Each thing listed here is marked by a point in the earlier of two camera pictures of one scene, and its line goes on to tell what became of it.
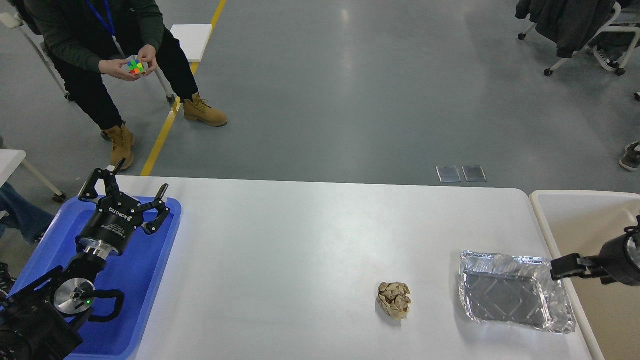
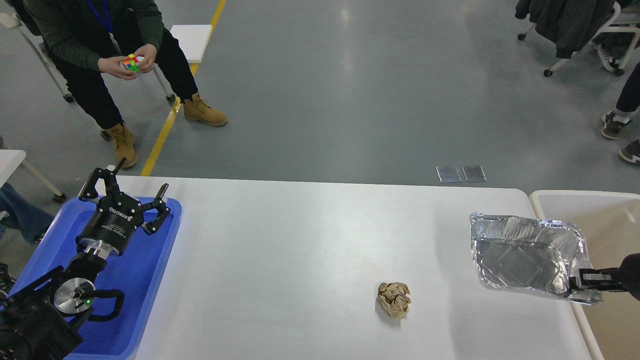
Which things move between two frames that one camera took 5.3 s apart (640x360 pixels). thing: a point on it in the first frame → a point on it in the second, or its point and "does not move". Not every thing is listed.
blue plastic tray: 138,272 does not move
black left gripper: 111,231 does not move
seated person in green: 125,39 does not move
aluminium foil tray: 514,290 → 531,255
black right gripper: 620,258 → 611,279
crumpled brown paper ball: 394,299 does not move
